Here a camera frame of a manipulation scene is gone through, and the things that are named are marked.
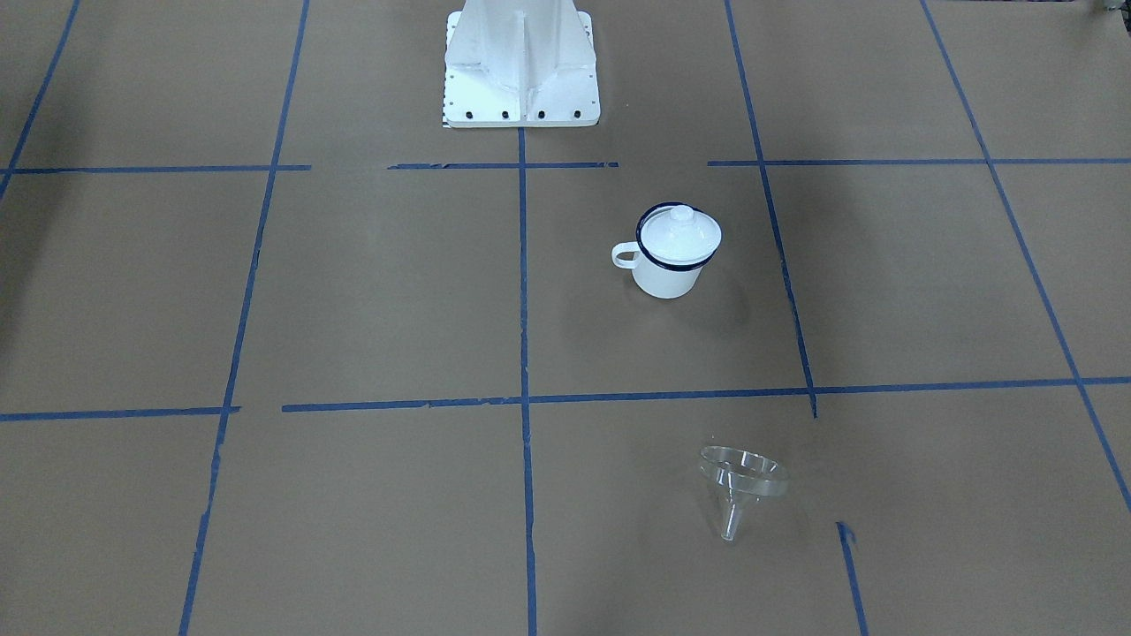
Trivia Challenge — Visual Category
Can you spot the white enamel cup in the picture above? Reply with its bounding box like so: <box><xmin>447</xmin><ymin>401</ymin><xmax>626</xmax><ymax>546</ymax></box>
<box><xmin>611</xmin><ymin>201</ymin><xmax>717</xmax><ymax>300</ymax></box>

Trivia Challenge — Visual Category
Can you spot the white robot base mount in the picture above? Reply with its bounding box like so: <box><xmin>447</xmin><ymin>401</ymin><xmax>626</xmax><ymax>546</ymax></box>
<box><xmin>442</xmin><ymin>1</ymin><xmax>602</xmax><ymax>129</ymax></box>

